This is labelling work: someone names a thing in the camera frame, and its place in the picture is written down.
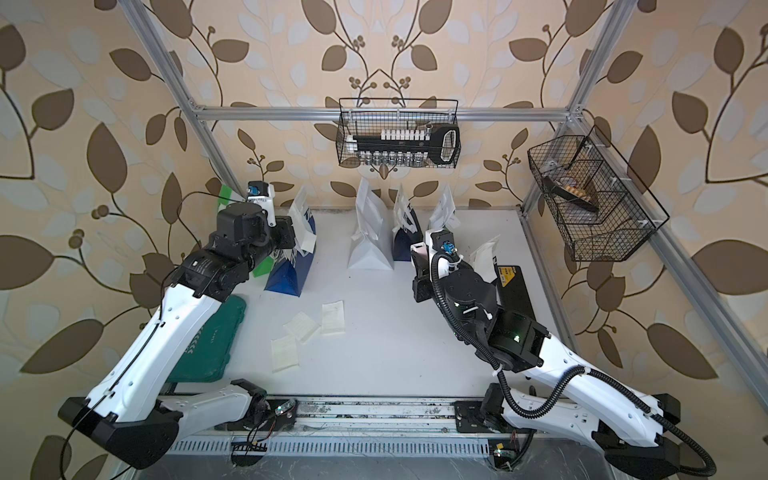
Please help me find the small blue paper bag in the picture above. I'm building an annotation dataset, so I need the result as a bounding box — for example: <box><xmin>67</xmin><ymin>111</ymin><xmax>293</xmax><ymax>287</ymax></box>
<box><xmin>265</xmin><ymin>210</ymin><xmax>316</xmax><ymax>297</ymax></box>

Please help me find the large green white bag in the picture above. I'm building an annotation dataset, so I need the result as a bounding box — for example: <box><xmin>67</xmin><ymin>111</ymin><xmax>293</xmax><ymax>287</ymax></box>
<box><xmin>216</xmin><ymin>184</ymin><xmax>276</xmax><ymax>278</ymax></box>

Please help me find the white paper bag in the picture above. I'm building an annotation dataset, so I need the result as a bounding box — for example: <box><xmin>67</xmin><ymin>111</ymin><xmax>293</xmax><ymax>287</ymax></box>
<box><xmin>348</xmin><ymin>178</ymin><xmax>394</xmax><ymax>270</ymax></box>

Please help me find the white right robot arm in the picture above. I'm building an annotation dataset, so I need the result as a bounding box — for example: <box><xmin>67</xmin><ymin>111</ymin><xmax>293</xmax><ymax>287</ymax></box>
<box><xmin>410</xmin><ymin>242</ymin><xmax>682</xmax><ymax>479</ymax></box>

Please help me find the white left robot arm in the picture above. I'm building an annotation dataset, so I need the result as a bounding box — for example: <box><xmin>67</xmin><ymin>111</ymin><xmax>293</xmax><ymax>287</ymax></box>
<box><xmin>58</xmin><ymin>202</ymin><xmax>296</xmax><ymax>470</ymax></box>

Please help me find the dark navy small bag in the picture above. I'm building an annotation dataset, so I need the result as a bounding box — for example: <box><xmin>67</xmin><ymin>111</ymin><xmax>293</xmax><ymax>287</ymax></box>
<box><xmin>392</xmin><ymin>186</ymin><xmax>423</xmax><ymax>261</ymax></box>

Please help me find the small green paper bag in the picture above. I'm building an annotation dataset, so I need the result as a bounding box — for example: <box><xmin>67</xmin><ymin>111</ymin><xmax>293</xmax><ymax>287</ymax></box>
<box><xmin>428</xmin><ymin>184</ymin><xmax>460</xmax><ymax>230</ymax></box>

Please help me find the black yellow flat case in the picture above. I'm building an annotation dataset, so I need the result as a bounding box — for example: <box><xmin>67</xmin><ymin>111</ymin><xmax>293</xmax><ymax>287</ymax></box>
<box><xmin>495</xmin><ymin>265</ymin><xmax>536</xmax><ymax>320</ymax></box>

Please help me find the green plastic tool case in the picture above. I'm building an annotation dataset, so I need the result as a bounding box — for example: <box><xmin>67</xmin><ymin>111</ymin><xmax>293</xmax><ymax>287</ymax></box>
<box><xmin>166</xmin><ymin>295</ymin><xmax>247</xmax><ymax>383</ymax></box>

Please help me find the black socket set holder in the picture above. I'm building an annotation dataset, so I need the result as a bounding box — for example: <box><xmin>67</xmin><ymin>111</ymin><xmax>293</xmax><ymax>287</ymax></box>
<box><xmin>345</xmin><ymin>124</ymin><xmax>461</xmax><ymax>167</ymax></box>

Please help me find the tool in right basket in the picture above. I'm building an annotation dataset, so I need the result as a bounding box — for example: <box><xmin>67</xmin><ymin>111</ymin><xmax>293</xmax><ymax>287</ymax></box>
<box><xmin>549</xmin><ymin>181</ymin><xmax>599</xmax><ymax>213</ymax></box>

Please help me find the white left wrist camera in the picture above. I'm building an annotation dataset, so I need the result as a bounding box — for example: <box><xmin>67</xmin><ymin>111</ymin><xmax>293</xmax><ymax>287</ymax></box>
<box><xmin>247</xmin><ymin>180</ymin><xmax>277</xmax><ymax>227</ymax></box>

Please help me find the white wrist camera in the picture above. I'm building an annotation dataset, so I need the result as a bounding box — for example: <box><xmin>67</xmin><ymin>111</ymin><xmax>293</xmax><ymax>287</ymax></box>
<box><xmin>425</xmin><ymin>228</ymin><xmax>462</xmax><ymax>281</ymax></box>
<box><xmin>247</xmin><ymin>180</ymin><xmax>277</xmax><ymax>227</ymax></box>

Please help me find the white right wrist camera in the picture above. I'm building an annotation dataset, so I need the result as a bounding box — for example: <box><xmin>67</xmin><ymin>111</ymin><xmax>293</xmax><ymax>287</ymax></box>
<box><xmin>425</xmin><ymin>228</ymin><xmax>462</xmax><ymax>281</ymax></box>

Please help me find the aluminium front rail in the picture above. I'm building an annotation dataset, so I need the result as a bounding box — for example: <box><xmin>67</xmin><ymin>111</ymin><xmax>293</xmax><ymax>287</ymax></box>
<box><xmin>128</xmin><ymin>392</ymin><xmax>625</xmax><ymax>439</ymax></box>

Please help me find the black corrugated cable hose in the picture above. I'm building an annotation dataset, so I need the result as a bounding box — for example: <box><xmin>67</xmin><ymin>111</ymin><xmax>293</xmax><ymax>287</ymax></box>
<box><xmin>430</xmin><ymin>251</ymin><xmax>718</xmax><ymax>478</ymax></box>

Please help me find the black wire basket back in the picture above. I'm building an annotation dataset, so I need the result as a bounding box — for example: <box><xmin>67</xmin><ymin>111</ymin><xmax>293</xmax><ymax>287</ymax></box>
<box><xmin>336</xmin><ymin>96</ymin><xmax>462</xmax><ymax>169</ymax></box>

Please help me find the black wire basket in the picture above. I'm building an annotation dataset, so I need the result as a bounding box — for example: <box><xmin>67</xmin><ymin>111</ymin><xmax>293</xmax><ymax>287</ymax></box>
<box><xmin>336</xmin><ymin>96</ymin><xmax>462</xmax><ymax>169</ymax></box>
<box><xmin>527</xmin><ymin>126</ymin><xmax>670</xmax><ymax>262</ymax></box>

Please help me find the black wire basket right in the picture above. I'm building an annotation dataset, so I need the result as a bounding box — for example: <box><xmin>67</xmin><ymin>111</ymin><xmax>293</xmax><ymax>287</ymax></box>
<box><xmin>527</xmin><ymin>126</ymin><xmax>670</xmax><ymax>262</ymax></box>

